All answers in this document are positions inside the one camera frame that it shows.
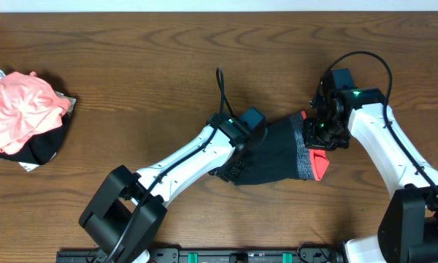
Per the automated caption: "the left black cable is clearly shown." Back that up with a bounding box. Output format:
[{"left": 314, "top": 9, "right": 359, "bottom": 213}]
[{"left": 85, "top": 66, "right": 238, "bottom": 263}]

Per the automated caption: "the black folded garment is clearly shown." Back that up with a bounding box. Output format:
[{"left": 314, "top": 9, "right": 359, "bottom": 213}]
[{"left": 0, "top": 92, "right": 77, "bottom": 169}]

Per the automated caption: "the pink crumpled garment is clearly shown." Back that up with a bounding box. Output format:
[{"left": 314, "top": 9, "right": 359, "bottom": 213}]
[{"left": 0, "top": 72, "right": 72, "bottom": 155}]

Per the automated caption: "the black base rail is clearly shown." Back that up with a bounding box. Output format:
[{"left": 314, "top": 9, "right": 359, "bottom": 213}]
[{"left": 55, "top": 248, "right": 346, "bottom": 263}]

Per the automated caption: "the black leggings red waistband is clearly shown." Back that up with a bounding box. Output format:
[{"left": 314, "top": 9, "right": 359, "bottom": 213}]
[{"left": 234, "top": 111, "right": 330, "bottom": 186}]

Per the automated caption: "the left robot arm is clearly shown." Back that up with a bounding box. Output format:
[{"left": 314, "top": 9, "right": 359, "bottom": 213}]
[{"left": 79, "top": 107, "right": 266, "bottom": 262}]

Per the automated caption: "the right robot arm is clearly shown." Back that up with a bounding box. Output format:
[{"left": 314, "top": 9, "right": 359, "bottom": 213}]
[{"left": 303, "top": 69, "right": 438, "bottom": 262}]

